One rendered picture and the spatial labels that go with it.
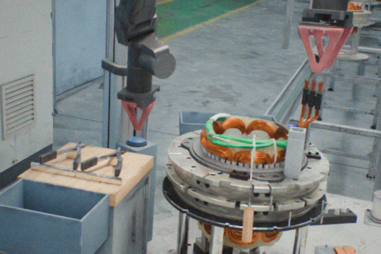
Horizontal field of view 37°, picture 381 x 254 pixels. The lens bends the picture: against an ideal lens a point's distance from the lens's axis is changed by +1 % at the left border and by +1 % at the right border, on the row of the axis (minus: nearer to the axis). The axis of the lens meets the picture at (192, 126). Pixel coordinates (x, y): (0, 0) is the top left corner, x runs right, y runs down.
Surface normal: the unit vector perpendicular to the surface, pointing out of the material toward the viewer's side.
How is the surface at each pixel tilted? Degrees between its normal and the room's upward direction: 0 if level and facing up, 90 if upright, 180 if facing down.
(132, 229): 90
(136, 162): 0
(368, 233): 0
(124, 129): 90
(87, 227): 90
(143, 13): 129
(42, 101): 90
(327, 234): 0
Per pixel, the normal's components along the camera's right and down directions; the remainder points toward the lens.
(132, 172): 0.07, -0.95
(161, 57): 0.58, 0.34
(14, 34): 0.95, 0.16
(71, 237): -0.27, 0.29
